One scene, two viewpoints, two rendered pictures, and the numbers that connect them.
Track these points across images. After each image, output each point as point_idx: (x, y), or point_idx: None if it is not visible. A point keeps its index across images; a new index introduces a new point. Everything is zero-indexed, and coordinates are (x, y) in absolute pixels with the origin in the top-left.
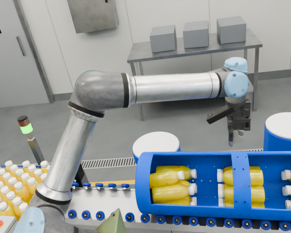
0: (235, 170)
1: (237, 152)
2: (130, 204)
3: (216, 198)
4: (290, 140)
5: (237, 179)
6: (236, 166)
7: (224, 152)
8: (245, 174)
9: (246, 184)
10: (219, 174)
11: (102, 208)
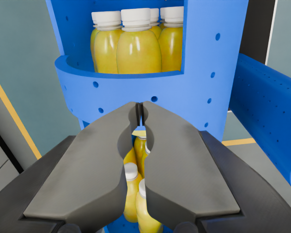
0: (92, 86)
1: (189, 96)
2: None
3: (160, 3)
4: None
5: (71, 85)
6: (107, 91)
7: (199, 45)
8: (87, 111)
9: (71, 105)
10: (135, 16)
11: None
